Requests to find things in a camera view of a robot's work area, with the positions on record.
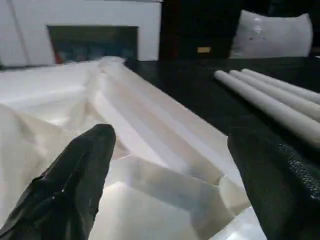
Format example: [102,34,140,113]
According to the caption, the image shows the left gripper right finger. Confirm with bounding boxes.
[227,127,320,240]

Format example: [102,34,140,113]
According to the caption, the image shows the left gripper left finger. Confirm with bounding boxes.
[0,123,117,240]

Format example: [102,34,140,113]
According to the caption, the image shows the white plastic table top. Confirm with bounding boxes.
[0,56,269,240]

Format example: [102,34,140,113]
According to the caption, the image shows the white plastic table leg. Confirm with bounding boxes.
[213,69,320,150]
[242,67,320,105]
[228,68,320,124]

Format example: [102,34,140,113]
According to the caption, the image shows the grey white pillow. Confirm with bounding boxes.
[228,9,314,60]

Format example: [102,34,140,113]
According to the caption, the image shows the white glass-door cabinet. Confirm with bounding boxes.
[0,0,164,69]

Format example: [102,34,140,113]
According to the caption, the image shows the black cabinet with yellow label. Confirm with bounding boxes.
[160,0,320,61]

